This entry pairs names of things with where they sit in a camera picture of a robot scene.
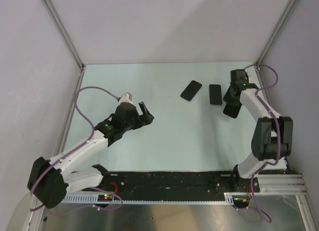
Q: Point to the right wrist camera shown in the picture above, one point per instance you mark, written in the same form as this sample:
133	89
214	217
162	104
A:
239	76

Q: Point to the aluminium corner post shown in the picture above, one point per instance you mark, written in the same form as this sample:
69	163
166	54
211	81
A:
283	19
48	4

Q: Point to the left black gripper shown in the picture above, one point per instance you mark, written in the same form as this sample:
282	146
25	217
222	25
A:
146	117

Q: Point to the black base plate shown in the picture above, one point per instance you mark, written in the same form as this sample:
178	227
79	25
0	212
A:
167	186

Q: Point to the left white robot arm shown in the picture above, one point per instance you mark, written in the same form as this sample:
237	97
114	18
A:
51	180

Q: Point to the black smartphone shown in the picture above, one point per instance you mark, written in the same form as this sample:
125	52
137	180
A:
215	94

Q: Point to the left aluminium corner post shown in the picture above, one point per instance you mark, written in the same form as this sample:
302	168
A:
48	4

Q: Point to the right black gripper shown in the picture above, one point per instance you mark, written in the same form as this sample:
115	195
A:
226	98

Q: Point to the dark blue smartphone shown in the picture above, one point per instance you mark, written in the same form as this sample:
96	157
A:
191	90

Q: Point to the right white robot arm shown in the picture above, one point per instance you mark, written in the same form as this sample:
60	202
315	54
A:
272	137

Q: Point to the right aluminium corner post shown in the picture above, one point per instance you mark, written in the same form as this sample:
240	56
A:
283	19

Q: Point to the aluminium frame rail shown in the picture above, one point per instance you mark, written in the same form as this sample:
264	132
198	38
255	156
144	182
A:
282	185

